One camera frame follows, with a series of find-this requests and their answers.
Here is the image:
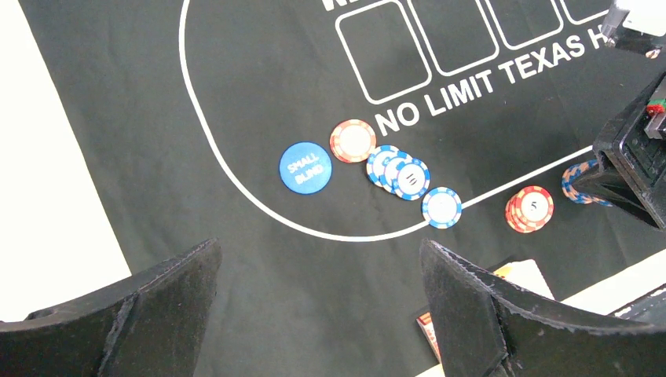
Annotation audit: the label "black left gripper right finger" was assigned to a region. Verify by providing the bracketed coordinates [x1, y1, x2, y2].
[420, 240, 665, 376]

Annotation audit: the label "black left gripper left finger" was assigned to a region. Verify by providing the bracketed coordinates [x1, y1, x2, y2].
[1, 239, 222, 376]

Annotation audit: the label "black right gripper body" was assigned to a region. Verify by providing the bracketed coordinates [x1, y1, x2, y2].
[593, 72, 665, 229]

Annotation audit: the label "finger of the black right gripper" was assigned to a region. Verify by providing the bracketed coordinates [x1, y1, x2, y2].
[573, 165, 661, 227]

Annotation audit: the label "blue poker chip stack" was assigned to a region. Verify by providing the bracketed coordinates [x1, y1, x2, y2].
[561, 159, 614, 208]

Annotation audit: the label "red poker chip stack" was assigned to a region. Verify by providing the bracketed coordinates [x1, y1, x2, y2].
[504, 185, 554, 233]

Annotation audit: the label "blue chips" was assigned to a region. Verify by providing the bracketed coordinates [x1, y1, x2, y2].
[366, 145, 463, 229]

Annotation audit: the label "blue small blind button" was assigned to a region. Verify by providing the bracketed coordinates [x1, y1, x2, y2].
[278, 141, 333, 195]

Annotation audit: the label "red chips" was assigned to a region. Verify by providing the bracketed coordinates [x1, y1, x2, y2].
[330, 119, 377, 163]

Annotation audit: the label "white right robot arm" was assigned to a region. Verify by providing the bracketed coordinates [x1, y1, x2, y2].
[572, 1, 665, 230]

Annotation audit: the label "red playing card box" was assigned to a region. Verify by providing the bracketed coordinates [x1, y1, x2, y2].
[415, 258, 556, 363]

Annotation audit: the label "black poker table mat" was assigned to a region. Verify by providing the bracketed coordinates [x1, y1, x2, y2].
[20, 1, 665, 376]

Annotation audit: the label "aluminium mounting rail frame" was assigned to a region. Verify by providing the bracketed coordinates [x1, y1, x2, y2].
[611, 284, 665, 326]

